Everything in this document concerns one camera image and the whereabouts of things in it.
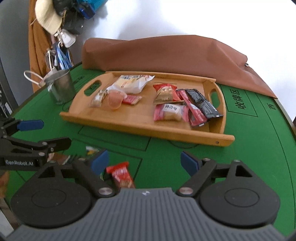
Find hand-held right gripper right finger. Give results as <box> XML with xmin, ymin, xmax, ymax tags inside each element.
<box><xmin>176</xmin><ymin>151</ymin><xmax>254</xmax><ymax>197</ymax></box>

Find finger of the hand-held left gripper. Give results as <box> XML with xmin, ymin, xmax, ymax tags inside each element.
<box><xmin>0</xmin><ymin>137</ymin><xmax>71</xmax><ymax>158</ymax></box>
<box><xmin>0</xmin><ymin>117</ymin><xmax>44</xmax><ymax>138</ymax></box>

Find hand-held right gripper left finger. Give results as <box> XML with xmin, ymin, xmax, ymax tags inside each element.
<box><xmin>36</xmin><ymin>149</ymin><xmax>116</xmax><ymax>198</ymax></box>

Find red stick snack packet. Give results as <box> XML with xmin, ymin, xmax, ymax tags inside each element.
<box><xmin>183</xmin><ymin>89</ymin><xmax>208</xmax><ymax>124</ymax></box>
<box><xmin>177</xmin><ymin>89</ymin><xmax>204</xmax><ymax>128</ymax></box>

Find pink and white snack packet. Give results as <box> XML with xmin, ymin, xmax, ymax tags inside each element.
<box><xmin>153</xmin><ymin>103</ymin><xmax>189</xmax><ymax>122</ymax></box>

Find black stick snack packet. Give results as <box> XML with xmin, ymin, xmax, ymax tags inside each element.
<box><xmin>195</xmin><ymin>100</ymin><xmax>218</xmax><ymax>120</ymax></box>
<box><xmin>185</xmin><ymin>88</ymin><xmax>224</xmax><ymax>117</ymax></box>

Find wooden tray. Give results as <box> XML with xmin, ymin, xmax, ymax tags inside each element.
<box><xmin>60</xmin><ymin>71</ymin><xmax>235</xmax><ymax>147</ymax></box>

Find small beige snack packet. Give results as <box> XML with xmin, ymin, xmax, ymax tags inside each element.
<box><xmin>89</xmin><ymin>89</ymin><xmax>109</xmax><ymax>108</ymax></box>

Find pink jelly cup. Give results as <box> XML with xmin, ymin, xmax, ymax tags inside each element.
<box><xmin>105</xmin><ymin>90</ymin><xmax>127</xmax><ymax>110</ymax></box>

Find small red snack packet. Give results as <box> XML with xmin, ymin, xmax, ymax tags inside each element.
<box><xmin>121</xmin><ymin>94</ymin><xmax>142</xmax><ymax>105</ymax></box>

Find red and tan snack packet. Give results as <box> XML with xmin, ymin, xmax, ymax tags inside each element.
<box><xmin>153</xmin><ymin>83</ymin><xmax>183</xmax><ymax>105</ymax></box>

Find green yellow snack packet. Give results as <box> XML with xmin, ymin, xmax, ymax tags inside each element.
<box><xmin>85</xmin><ymin>146</ymin><xmax>100</xmax><ymax>156</ymax></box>

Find brown snack packet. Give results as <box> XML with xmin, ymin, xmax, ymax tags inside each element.
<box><xmin>47</xmin><ymin>153</ymin><xmax>71</xmax><ymax>165</ymax></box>

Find black box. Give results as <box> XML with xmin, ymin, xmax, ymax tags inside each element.
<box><xmin>0</xmin><ymin>57</ymin><xmax>19</xmax><ymax>121</ymax></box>

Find metal cup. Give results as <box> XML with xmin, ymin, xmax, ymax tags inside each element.
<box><xmin>44</xmin><ymin>69</ymin><xmax>77</xmax><ymax>105</ymax></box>

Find orange-brown garment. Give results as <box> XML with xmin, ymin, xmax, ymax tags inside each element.
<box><xmin>28</xmin><ymin>0</ymin><xmax>58</xmax><ymax>93</ymax></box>

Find white pouch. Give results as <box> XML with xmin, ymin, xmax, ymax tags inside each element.
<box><xmin>60</xmin><ymin>31</ymin><xmax>77</xmax><ymax>48</ymax></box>

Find straw hat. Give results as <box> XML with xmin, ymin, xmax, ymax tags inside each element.
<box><xmin>35</xmin><ymin>0</ymin><xmax>63</xmax><ymax>36</ymax></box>

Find brown cloth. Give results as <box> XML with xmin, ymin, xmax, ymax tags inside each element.
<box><xmin>82</xmin><ymin>35</ymin><xmax>278</xmax><ymax>99</ymax></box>

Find blue black bag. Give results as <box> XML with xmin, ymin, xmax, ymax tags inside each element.
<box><xmin>75</xmin><ymin>2</ymin><xmax>96</xmax><ymax>19</ymax></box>

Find blue plastic bag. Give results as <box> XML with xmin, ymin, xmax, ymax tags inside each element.
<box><xmin>87</xmin><ymin>0</ymin><xmax>110</xmax><ymax>10</ymax></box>

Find white cords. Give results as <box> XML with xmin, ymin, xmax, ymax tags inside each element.
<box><xmin>45</xmin><ymin>49</ymin><xmax>58</xmax><ymax>70</ymax></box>

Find blue striped lanyards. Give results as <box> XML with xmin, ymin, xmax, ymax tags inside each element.
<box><xmin>55</xmin><ymin>43</ymin><xmax>73</xmax><ymax>70</ymax></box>

